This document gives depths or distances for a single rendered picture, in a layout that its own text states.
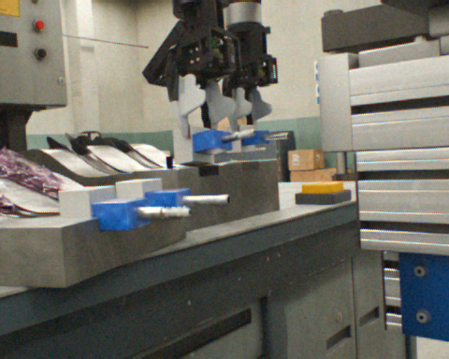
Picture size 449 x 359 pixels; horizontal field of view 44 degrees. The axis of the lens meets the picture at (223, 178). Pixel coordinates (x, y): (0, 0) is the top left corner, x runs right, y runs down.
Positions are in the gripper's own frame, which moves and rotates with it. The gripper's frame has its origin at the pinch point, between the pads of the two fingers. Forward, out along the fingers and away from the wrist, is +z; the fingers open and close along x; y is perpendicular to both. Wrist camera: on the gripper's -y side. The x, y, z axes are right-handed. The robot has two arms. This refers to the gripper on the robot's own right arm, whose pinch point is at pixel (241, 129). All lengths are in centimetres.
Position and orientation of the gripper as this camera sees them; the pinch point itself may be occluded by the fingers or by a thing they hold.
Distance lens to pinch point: 115.1
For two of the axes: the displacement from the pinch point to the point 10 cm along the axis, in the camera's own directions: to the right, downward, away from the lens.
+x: 6.1, -0.8, 7.9
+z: 0.6, 10.0, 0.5
